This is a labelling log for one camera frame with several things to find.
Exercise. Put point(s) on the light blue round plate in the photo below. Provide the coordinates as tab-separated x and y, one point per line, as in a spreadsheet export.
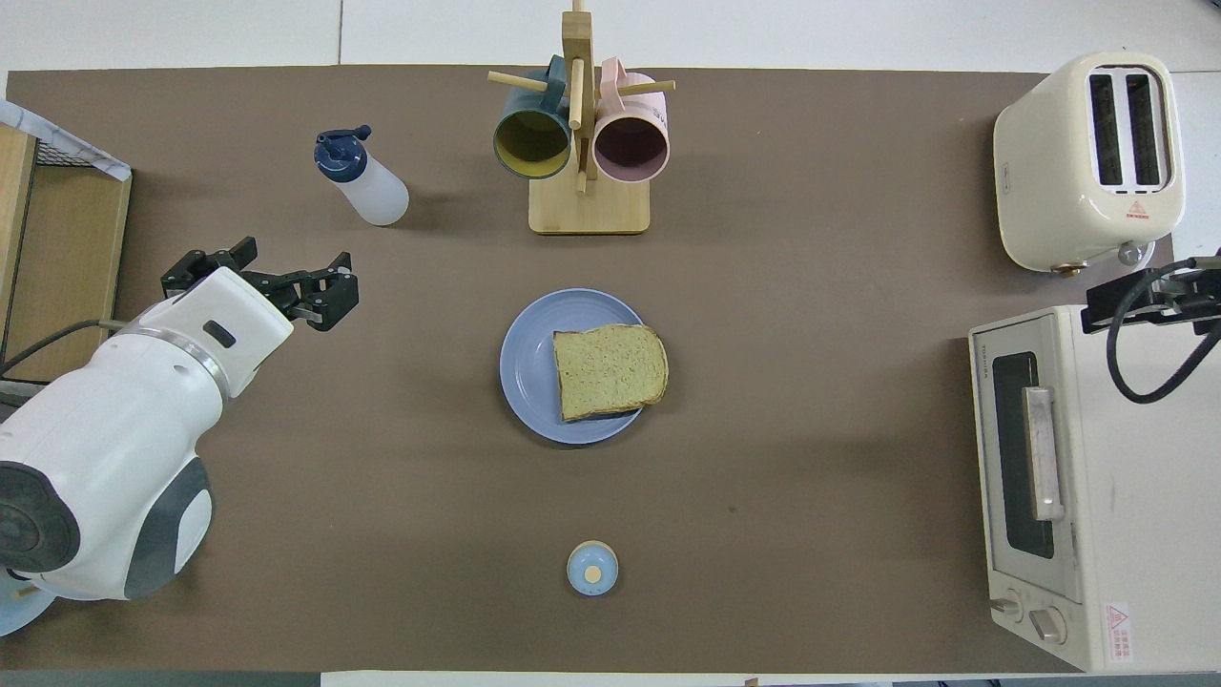
14	615

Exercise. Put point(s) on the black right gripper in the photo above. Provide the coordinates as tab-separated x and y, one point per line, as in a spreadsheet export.
1207	296

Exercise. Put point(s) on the wooden mug tree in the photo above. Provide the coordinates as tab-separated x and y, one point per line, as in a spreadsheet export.
589	210

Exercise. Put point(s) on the wooden plate rack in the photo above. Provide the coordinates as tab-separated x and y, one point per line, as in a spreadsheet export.
27	593

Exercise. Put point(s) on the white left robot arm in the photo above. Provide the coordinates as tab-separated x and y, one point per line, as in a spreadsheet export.
124	429

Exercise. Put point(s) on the cream two-slot toaster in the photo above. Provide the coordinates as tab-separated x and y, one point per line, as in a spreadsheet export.
1045	191

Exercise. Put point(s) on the pink mug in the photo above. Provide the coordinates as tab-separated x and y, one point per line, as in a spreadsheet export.
630	148

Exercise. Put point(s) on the brown table mat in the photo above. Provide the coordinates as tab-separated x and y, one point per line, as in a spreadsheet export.
858	477

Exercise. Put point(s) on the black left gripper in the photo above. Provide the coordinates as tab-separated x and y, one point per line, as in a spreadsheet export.
272	286

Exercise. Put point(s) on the white squeeze bottle blue cap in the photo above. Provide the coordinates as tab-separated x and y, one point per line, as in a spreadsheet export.
377	191

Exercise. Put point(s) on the slice of toast bread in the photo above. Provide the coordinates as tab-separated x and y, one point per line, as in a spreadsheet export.
610	367

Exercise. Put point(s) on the small blue dome wooden knob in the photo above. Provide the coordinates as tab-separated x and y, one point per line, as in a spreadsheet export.
591	569

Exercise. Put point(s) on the dark teal mug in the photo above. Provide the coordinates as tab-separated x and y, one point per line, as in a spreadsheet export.
531	143

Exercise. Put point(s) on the wooden two-tier shelf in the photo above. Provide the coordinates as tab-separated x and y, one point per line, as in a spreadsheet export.
67	277

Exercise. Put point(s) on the white toaster oven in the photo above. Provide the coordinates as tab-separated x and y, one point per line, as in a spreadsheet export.
1135	496

